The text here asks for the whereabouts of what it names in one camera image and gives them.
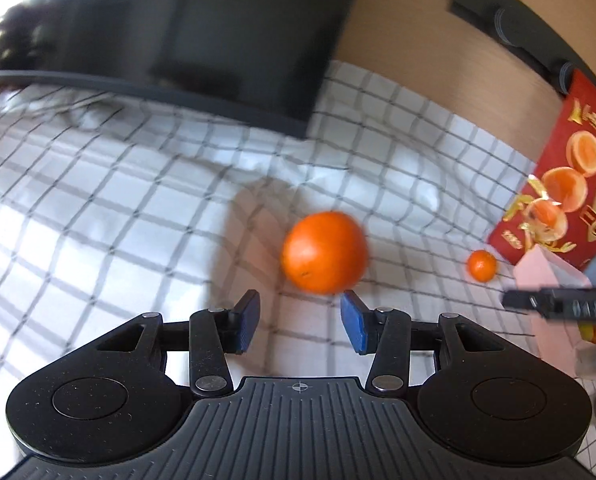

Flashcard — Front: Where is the white checked bed sheet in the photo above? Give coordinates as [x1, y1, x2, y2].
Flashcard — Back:
[0, 60, 596, 480]

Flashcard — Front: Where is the dark grey panel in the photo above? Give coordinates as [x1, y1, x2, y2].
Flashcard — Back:
[0, 0, 370, 139]

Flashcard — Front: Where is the mandarin with green stalk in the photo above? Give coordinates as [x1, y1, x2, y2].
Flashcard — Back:
[466, 249, 499, 282]

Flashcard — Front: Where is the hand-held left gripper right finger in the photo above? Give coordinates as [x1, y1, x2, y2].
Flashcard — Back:
[340, 290, 509, 396]

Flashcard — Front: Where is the large orange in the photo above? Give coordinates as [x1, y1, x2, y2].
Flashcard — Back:
[281, 211, 369, 295]

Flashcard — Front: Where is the red printed carton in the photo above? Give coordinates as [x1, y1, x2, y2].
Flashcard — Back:
[487, 69, 596, 269]

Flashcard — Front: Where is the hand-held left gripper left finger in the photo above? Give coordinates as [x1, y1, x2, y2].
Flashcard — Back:
[94, 289, 262, 398]

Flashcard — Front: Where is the black wall rail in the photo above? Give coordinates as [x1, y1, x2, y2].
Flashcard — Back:
[448, 0, 580, 97]

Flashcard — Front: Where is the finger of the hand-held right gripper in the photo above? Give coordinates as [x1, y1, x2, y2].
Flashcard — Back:
[502, 286, 596, 321]

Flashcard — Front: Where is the pink cardboard box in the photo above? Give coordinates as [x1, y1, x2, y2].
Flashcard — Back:
[513, 246, 596, 383]

